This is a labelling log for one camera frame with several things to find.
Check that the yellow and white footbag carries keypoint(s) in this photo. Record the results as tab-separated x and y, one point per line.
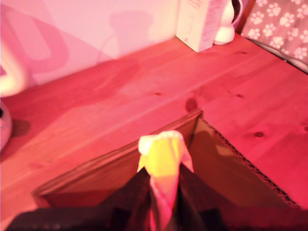
163	156

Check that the cardboard dice tower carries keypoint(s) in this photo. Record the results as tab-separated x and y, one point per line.
228	173

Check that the cream electric kettle appliance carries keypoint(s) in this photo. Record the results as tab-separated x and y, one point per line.
13	84

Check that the white printed carton box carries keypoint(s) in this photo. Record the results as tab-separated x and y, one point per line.
195	24

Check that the paw print bag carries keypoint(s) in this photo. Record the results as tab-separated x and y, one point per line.
276	26

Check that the small white round camera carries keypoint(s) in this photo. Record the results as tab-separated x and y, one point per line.
225	31

